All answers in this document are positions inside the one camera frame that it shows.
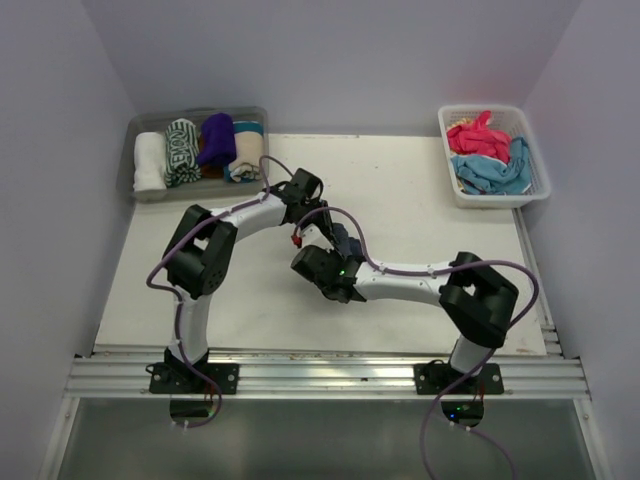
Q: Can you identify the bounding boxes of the purple towel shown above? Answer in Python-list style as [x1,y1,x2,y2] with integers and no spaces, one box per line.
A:
[196,113,237,167]

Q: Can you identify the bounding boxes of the white rolled towel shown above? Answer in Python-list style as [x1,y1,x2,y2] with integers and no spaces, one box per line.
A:
[133,132,166,192]

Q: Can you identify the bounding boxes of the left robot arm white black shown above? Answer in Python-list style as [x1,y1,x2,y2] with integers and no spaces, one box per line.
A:
[161,194,328,393]

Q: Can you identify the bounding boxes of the pink object in basket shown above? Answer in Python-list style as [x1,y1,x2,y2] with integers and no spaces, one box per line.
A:
[446,110,512,164]

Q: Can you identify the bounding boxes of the light blue crumpled towel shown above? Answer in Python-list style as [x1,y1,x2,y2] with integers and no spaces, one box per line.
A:
[450,136,532,196]

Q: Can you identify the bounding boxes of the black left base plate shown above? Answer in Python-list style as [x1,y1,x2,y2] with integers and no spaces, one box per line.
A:
[145,362,239,395]

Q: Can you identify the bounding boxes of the clear plastic tray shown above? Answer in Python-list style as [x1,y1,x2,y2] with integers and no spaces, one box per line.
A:
[117,106,269,203]

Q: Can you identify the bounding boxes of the brown rolled towel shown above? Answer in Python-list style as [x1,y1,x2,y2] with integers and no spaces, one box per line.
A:
[198,135,224,179]

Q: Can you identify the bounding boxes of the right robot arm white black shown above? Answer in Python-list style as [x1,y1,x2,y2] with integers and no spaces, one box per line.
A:
[310,248,519,393]

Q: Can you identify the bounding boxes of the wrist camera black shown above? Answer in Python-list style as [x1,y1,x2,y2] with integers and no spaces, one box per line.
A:
[288,168,324,201]
[291,245,346,288]

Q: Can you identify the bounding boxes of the white plastic laundry basket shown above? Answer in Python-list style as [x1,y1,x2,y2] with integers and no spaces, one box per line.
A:
[438,105,551,209]

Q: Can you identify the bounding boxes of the beige teal rolled towel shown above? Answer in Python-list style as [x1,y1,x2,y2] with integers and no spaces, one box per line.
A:
[223,121,265,183]

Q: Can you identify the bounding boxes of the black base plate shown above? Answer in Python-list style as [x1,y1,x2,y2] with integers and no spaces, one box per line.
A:
[413,360,505,395]
[145,362,239,395]

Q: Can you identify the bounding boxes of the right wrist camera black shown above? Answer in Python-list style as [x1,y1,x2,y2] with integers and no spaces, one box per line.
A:
[291,245,346,288]

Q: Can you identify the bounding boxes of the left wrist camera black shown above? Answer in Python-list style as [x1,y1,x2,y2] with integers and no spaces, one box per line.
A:
[288,168,324,201]

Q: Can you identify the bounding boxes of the dark grey towel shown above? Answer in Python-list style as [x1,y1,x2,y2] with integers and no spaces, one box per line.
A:
[332,223,363,257]

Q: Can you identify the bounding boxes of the aluminium mounting rail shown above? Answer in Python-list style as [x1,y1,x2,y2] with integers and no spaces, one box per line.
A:
[63,347,591,400]

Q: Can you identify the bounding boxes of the green striped rolled towel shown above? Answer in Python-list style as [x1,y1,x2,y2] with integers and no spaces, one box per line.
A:
[164,118,201,188]

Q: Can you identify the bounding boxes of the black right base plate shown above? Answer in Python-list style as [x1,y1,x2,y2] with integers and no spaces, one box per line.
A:
[413,360,505,395]

